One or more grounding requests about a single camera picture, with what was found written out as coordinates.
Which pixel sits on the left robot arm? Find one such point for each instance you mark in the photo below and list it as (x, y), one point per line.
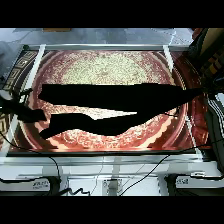
(23, 113)

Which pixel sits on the black pants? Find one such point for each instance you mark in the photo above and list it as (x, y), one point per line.
(133, 98)

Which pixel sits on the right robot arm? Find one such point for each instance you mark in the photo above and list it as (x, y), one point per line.
(215, 133)

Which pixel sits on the heap of clothes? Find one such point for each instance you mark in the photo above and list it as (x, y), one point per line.
(206, 50)

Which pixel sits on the silver frame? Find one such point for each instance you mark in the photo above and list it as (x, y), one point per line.
(110, 165)

